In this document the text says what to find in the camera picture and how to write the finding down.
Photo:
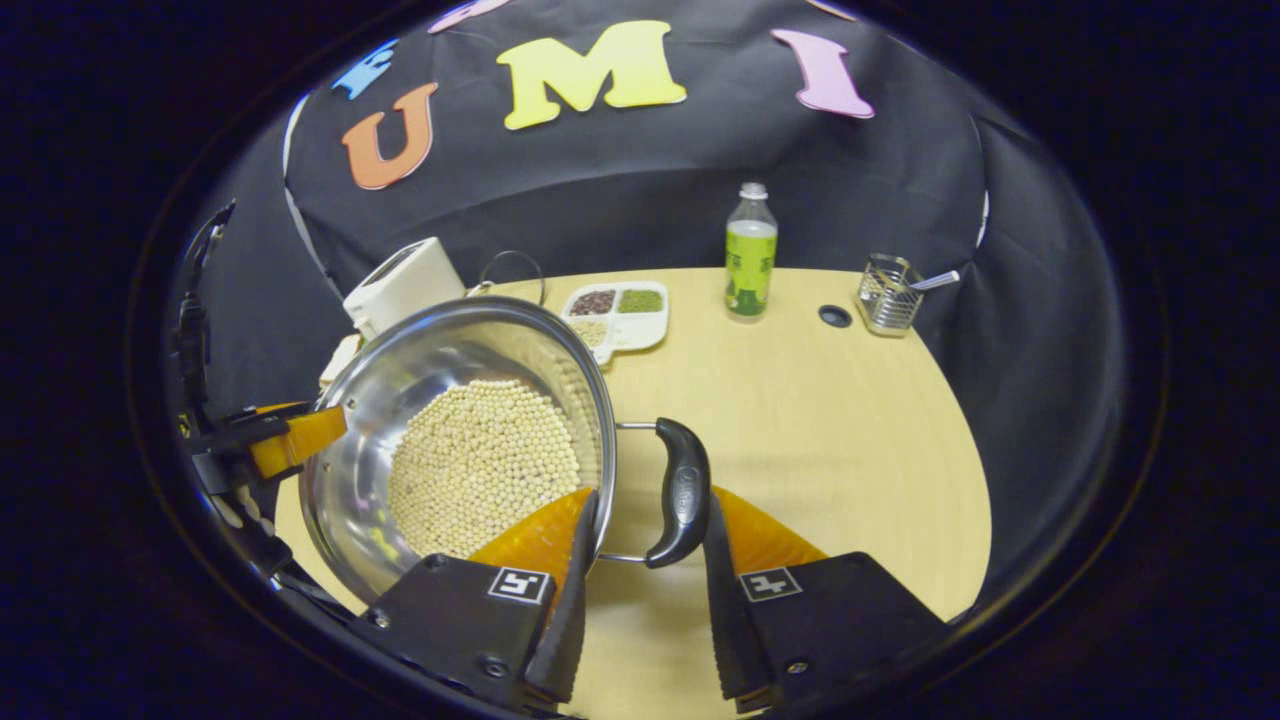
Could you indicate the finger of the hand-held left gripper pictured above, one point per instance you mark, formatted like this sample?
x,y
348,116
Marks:
x,y
285,408
300,440

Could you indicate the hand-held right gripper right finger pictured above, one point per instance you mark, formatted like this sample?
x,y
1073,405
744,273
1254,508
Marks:
x,y
725,620

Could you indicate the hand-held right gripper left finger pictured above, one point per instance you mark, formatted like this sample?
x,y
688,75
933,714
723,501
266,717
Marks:
x,y
575,620

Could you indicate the stainless steel pot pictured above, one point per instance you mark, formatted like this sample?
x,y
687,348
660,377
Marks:
x,y
400,380

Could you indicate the white toaster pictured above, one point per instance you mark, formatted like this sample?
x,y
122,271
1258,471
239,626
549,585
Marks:
x,y
405,285

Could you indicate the pile of soybeans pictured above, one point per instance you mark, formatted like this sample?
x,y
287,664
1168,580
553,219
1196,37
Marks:
x,y
480,470

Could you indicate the white divided bean tray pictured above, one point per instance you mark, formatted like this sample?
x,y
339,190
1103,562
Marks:
x,y
625,315

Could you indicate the green label drink bottle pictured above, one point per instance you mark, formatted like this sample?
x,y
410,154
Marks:
x,y
750,265

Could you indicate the metal spoon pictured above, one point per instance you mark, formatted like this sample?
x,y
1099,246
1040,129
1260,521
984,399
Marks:
x,y
935,281

